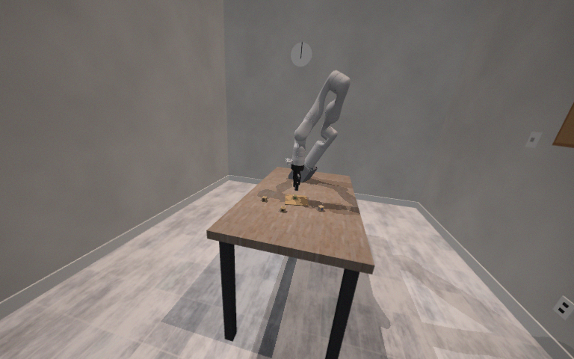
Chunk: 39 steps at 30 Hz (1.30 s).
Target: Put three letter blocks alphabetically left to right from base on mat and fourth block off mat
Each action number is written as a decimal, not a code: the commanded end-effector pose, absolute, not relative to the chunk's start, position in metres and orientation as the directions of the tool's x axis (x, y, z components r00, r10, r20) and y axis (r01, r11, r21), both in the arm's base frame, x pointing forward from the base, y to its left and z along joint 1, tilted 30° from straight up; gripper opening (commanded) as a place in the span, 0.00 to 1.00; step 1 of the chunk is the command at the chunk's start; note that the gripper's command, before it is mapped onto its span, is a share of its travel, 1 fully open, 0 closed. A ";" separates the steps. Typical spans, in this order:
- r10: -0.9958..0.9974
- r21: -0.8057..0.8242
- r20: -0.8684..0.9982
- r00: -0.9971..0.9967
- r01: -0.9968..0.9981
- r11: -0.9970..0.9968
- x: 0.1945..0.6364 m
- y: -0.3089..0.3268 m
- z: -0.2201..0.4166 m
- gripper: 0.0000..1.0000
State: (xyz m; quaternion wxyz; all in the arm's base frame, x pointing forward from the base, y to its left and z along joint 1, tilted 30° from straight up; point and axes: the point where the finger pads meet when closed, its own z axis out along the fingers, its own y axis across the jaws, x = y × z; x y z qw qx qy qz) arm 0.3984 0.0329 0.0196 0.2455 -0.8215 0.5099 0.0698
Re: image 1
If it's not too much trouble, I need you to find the tan flat mat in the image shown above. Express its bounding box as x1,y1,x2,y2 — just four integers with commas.
285,194,309,206

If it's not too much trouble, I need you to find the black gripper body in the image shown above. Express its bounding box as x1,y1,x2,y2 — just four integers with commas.
291,165,304,179

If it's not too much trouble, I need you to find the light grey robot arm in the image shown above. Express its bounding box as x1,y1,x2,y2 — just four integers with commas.
286,70,351,168

